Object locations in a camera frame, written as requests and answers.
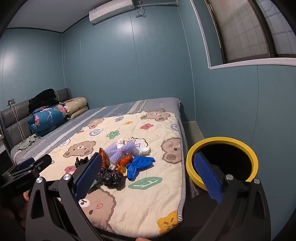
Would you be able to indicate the blue floral pillow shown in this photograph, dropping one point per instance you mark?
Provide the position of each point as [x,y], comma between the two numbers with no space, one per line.
[46,120]

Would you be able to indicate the beige folded pillows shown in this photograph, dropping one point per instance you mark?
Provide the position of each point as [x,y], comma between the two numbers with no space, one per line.
[76,104]

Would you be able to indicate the yellow rimmed black trash bin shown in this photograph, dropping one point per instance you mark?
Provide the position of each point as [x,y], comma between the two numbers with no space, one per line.
[222,139]

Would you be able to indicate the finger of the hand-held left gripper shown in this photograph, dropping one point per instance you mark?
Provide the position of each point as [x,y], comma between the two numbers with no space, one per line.
[39,165]
[26,162]

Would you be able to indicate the white air conditioner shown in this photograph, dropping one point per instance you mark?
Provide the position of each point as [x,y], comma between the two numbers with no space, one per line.
[108,10]

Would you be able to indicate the wall socket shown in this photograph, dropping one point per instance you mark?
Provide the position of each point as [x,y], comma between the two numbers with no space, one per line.
[10,101]

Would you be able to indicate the orange foil snack wrapper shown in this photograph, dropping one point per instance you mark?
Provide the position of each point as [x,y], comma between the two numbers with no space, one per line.
[105,158]

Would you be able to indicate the black clothes pile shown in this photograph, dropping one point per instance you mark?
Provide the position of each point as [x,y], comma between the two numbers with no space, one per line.
[44,99]

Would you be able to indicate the bed with grey striped sheet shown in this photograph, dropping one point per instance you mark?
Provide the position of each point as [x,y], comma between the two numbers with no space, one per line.
[111,111]

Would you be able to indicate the blue plastic bag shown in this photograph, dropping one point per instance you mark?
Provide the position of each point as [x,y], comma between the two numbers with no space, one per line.
[136,165]

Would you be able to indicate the large black plastic bag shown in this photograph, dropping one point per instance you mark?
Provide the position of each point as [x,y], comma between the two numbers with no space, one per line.
[111,177]

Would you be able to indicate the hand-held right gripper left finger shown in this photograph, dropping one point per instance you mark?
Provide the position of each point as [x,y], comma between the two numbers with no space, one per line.
[89,176]

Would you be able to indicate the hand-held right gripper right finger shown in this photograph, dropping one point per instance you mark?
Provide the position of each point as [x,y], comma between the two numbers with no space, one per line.
[208,178]

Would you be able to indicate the grey padded headboard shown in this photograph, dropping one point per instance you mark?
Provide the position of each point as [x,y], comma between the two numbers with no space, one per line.
[13,115]

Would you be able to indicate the large orange peel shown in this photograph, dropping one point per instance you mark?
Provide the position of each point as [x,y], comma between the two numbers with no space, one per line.
[126,160]

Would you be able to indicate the person's left hand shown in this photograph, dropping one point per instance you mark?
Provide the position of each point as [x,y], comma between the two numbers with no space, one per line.
[26,197]

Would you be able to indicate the small black plastic bag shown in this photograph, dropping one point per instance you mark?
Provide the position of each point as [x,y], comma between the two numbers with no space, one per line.
[81,162]

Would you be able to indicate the white printed paper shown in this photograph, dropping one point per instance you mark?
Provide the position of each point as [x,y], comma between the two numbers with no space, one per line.
[143,148]

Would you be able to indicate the long purple foam fruit net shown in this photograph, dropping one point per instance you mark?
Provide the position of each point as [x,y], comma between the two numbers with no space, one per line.
[113,151]

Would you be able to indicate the window with white frame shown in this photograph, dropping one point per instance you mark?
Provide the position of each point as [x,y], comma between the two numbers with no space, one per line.
[242,30]

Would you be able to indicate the bear printed cream blanket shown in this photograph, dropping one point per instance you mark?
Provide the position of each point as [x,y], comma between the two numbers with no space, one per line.
[143,204]

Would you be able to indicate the short purple foam fruit net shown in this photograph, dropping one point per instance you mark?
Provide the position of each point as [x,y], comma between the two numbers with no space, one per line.
[129,148]

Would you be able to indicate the pale green power strip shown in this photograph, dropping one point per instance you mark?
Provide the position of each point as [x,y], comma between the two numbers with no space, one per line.
[26,142]

